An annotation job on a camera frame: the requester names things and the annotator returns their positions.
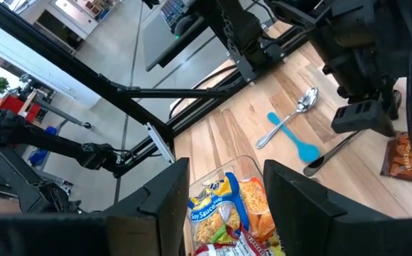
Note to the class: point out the orange ramen noodle pack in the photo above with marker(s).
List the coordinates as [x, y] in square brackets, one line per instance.
[259, 209]

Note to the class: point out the silver metal spoon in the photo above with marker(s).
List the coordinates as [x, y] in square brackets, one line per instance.
[305, 101]

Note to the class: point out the red white-backed ramen pack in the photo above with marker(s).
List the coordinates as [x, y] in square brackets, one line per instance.
[234, 249]

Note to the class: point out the teal silicone spoon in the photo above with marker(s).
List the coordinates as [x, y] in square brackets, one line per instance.
[307, 151]

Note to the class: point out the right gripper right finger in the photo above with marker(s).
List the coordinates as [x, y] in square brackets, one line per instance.
[305, 220]

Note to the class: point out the black background robot arm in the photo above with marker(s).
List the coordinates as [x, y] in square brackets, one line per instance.
[49, 142]

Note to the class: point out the clear plastic bin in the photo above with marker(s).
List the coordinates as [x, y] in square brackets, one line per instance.
[227, 167]

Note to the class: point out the pink green-edged ramen pack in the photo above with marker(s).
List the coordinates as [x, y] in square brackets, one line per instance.
[223, 234]

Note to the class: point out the blue soy sauce ramen pack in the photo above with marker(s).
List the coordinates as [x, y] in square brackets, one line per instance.
[209, 213]

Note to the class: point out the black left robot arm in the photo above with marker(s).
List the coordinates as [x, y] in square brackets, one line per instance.
[241, 32]

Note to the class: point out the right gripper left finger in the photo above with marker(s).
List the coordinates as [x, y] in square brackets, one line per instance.
[170, 213]

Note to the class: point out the brown orange taco mix packet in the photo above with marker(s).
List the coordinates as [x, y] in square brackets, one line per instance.
[408, 160]

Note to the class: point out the black spoon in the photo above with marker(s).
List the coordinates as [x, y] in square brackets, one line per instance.
[334, 151]

